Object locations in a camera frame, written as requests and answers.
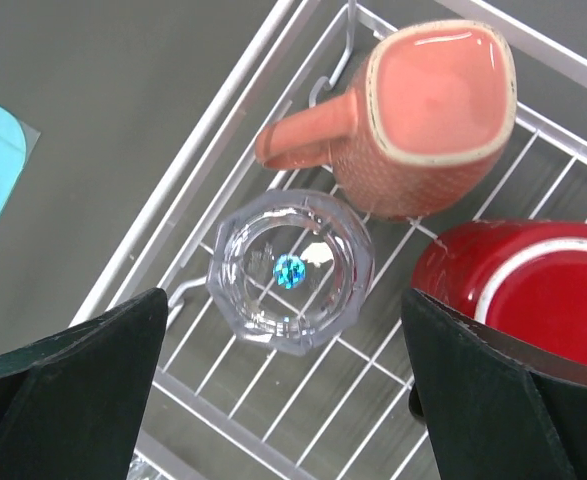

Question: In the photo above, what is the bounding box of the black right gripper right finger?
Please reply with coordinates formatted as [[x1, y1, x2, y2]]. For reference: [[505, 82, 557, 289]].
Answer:
[[401, 289, 587, 479]]

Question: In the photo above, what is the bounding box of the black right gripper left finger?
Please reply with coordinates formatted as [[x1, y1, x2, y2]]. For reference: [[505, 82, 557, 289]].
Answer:
[[0, 288, 167, 479]]

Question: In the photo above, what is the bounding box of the red ceramic mug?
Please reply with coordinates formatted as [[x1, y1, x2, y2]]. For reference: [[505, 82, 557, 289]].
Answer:
[[411, 220, 587, 387]]

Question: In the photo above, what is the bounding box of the white wire dish rack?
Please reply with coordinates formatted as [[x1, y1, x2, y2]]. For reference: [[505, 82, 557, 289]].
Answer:
[[75, 1, 587, 479]]

